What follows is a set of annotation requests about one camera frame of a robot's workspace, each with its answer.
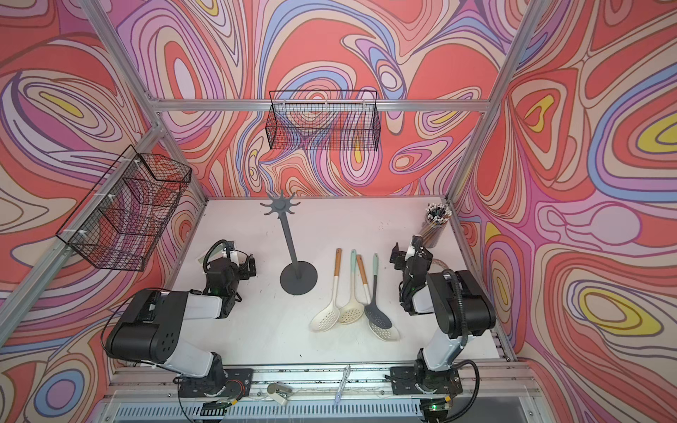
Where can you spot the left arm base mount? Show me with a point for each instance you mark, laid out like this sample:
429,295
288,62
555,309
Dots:
234,383

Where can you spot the small clip on rail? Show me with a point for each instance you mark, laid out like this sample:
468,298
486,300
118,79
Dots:
279,393

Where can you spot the black wire basket back wall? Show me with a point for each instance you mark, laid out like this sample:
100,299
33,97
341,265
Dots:
323,120

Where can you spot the black wire basket left wall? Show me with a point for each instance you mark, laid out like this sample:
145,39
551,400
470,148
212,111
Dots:
129,216

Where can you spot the cream skimmer wooden handle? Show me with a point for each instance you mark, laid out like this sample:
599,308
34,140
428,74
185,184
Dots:
390,335
326,318

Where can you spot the pencil cup with pencils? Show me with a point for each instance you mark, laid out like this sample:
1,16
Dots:
435,221

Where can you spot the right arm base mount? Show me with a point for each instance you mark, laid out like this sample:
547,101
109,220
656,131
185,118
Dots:
411,380

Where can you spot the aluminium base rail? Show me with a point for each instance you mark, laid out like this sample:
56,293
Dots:
494,391

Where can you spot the cream skimmer green handle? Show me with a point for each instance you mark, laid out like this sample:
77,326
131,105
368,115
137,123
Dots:
353,310

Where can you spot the black wire basket wall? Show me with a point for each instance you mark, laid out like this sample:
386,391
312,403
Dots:
129,216
323,120

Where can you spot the pink white calculator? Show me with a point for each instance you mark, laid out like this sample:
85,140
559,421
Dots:
203,260

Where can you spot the dark grey skimmer green handle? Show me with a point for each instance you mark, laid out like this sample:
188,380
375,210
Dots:
374,314

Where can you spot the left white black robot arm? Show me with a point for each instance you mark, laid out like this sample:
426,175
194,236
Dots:
149,331

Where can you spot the pen on rail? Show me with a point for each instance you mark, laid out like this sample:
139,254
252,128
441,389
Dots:
342,385

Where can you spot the grey utensil rack stand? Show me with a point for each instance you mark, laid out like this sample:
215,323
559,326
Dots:
298,277

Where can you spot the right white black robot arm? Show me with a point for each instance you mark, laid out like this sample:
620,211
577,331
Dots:
462,311

